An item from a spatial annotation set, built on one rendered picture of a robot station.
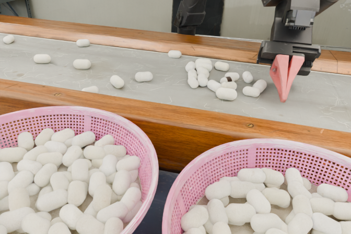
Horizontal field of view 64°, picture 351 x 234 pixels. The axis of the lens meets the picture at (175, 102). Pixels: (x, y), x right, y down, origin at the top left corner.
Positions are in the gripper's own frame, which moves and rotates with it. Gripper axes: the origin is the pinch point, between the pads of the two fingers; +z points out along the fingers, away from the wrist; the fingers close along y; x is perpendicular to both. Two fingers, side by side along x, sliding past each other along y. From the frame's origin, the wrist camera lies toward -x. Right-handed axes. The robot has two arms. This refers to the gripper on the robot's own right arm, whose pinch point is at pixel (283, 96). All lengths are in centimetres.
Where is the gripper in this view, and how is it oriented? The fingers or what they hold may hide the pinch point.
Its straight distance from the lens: 52.9
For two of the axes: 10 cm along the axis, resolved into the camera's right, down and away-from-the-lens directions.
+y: 9.7, 1.5, -1.8
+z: -2.0, 9.2, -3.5
